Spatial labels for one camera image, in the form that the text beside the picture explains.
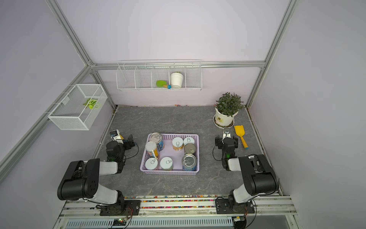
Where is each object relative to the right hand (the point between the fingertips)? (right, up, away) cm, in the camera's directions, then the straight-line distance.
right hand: (226, 134), depth 94 cm
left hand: (-66, -1, -2) cm, 66 cm away
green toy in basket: (-82, +19, -13) cm, 85 cm away
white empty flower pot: (-33, +36, -2) cm, 49 cm away
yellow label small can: (-25, -4, 0) cm, 26 cm away
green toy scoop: (-45, +36, +6) cm, 57 cm away
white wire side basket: (-89, +17, -12) cm, 91 cm away
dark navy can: (-24, -7, -10) cm, 27 cm away
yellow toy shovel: (+13, +1, +10) cm, 16 cm away
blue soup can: (-45, -1, -5) cm, 45 cm away
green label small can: (-38, -16, -11) cm, 43 cm away
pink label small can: (-47, -16, -11) cm, 51 cm away
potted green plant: (0, +18, +1) cm, 18 cm away
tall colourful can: (-47, -6, -13) cm, 49 cm away
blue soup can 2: (-25, -14, -15) cm, 32 cm away
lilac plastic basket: (-37, -14, +1) cm, 39 cm away
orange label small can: (-32, -6, -3) cm, 33 cm away
